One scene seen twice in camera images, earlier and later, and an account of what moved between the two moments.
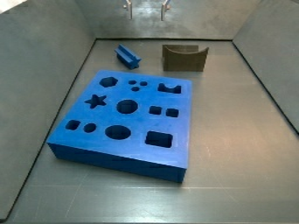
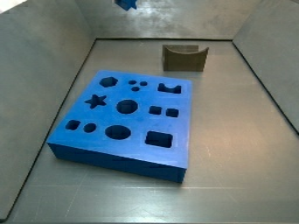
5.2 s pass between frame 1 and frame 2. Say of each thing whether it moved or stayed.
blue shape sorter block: stayed
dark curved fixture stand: stayed
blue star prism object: moved
